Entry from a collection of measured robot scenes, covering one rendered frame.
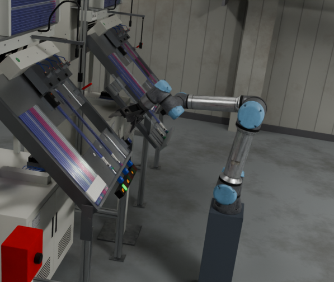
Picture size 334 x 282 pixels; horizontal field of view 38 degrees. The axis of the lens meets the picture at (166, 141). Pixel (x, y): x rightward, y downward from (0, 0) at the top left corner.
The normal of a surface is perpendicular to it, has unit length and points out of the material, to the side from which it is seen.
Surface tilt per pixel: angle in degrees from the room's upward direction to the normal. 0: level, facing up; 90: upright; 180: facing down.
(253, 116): 82
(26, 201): 0
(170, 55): 90
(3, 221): 90
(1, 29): 90
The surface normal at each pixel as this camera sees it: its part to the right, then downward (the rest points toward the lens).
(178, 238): 0.11, -0.93
